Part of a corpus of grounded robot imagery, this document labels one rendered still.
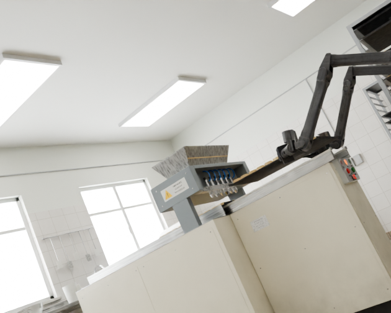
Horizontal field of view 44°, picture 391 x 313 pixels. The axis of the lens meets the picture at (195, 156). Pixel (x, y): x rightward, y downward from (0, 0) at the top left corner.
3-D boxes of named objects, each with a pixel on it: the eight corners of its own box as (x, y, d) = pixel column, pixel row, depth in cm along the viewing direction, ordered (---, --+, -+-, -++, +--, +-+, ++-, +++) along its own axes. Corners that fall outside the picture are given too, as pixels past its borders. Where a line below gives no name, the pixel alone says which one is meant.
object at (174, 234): (90, 287, 349) (87, 277, 351) (90, 286, 350) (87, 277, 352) (225, 215, 286) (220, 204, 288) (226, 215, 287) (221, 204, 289)
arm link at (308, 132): (328, 68, 243) (334, 74, 252) (318, 66, 246) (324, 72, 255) (305, 149, 243) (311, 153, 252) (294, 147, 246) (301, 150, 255)
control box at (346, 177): (343, 184, 257) (331, 161, 260) (355, 181, 277) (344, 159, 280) (349, 181, 255) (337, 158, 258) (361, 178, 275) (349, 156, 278)
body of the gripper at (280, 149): (283, 164, 260) (288, 161, 253) (275, 148, 262) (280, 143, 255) (293, 161, 261) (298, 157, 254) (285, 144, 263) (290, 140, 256)
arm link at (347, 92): (352, 81, 283) (357, 79, 291) (342, 79, 285) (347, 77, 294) (339, 151, 295) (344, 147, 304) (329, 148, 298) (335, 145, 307)
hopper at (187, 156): (159, 187, 304) (151, 167, 307) (206, 181, 351) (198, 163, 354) (193, 166, 289) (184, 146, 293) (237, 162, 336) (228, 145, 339)
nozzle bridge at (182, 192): (171, 241, 290) (149, 190, 298) (229, 223, 351) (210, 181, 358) (212, 218, 274) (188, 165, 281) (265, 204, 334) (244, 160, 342)
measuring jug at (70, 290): (83, 299, 502) (77, 281, 507) (67, 306, 500) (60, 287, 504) (86, 298, 516) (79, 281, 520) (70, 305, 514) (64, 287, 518)
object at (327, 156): (95, 285, 354) (92, 276, 355) (98, 284, 356) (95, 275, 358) (335, 158, 255) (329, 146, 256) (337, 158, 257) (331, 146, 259)
